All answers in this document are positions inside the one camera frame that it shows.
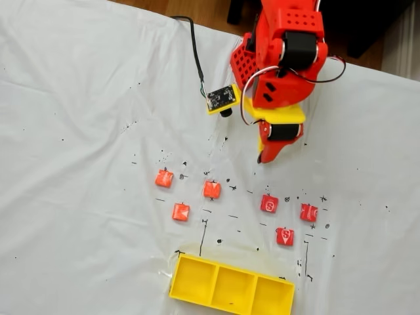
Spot red candy with round logo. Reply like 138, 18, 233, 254
261, 194, 280, 213

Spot orange candy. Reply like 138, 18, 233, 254
154, 169, 175, 190
203, 180, 222, 200
171, 202, 191, 222

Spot red candy with brand text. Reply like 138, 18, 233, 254
299, 203, 319, 222

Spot red candy with pointed logo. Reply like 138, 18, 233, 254
275, 227, 295, 247

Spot yellow three-compartment box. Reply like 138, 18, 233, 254
169, 255, 296, 315

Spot black table clamp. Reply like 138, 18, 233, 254
244, 12, 260, 53

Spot white table cloth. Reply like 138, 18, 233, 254
0, 0, 420, 315

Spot camera board on yellow mount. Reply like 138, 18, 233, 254
205, 83, 240, 118

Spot red white black servo wires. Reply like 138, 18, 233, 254
241, 0, 347, 126

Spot black camera cable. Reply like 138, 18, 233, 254
169, 15, 209, 99

